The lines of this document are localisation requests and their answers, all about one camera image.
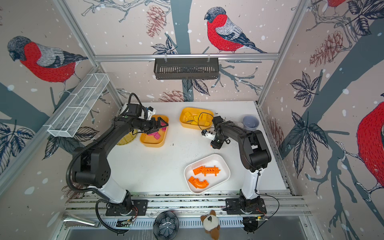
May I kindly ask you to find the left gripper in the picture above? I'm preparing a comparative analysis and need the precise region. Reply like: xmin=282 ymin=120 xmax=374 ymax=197
xmin=136 ymin=116 xmax=169 ymax=134

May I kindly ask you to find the pink lego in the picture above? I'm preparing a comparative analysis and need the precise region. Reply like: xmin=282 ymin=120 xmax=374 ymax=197
xmin=161 ymin=122 xmax=168 ymax=132

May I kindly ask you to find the orange long studded lego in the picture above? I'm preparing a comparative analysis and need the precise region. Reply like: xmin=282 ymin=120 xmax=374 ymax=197
xmin=193 ymin=166 xmax=221 ymax=177

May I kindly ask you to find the yellow long lego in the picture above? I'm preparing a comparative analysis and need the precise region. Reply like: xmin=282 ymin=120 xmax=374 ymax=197
xmin=202 ymin=114 xmax=212 ymax=127

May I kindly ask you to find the orange curved lego piece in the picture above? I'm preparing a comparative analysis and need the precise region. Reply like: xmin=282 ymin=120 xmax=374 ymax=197
xmin=188 ymin=177 xmax=209 ymax=189

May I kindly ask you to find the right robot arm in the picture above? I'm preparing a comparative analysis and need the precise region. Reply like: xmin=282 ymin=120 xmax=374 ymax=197
xmin=211 ymin=116 xmax=272 ymax=215

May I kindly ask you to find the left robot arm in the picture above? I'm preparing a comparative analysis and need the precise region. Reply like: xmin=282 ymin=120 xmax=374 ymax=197
xmin=66 ymin=102 xmax=169 ymax=216

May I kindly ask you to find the narrow yellow bin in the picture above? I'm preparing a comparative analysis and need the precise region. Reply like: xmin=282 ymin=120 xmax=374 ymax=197
xmin=140 ymin=127 xmax=168 ymax=148

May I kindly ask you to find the white tray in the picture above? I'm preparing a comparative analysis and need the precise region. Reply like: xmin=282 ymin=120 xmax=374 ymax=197
xmin=184 ymin=154 xmax=231 ymax=195

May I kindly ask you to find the wide yellow bin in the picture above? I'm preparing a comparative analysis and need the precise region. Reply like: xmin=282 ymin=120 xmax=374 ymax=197
xmin=180 ymin=107 xmax=214 ymax=131

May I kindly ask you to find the yellow woven coaster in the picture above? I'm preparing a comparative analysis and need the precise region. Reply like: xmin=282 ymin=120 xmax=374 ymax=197
xmin=117 ymin=130 xmax=138 ymax=146

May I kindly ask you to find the lavender mug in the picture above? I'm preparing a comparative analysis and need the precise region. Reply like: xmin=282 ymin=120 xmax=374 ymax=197
xmin=242 ymin=115 xmax=260 ymax=131

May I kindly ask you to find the plush toy animal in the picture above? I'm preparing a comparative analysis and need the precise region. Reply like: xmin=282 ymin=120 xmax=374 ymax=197
xmin=201 ymin=210 xmax=220 ymax=240

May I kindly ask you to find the black flower-shaped dish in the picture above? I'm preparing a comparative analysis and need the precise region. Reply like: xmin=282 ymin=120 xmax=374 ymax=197
xmin=153 ymin=211 xmax=180 ymax=240

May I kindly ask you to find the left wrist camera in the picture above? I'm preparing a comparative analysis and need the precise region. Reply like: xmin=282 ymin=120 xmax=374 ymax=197
xmin=144 ymin=107 xmax=156 ymax=120

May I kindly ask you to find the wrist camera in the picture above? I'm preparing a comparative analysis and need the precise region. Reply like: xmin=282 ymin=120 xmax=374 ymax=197
xmin=201 ymin=130 xmax=216 ymax=141
xmin=144 ymin=107 xmax=156 ymax=120

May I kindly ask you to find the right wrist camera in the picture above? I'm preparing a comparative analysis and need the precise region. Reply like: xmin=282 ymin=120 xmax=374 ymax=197
xmin=201 ymin=130 xmax=216 ymax=141

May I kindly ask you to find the black wall basket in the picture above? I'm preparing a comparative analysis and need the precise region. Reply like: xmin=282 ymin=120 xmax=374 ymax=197
xmin=154 ymin=58 xmax=220 ymax=80

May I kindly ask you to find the white wire mesh shelf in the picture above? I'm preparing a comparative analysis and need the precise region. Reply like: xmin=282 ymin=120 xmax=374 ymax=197
xmin=48 ymin=73 xmax=110 ymax=138

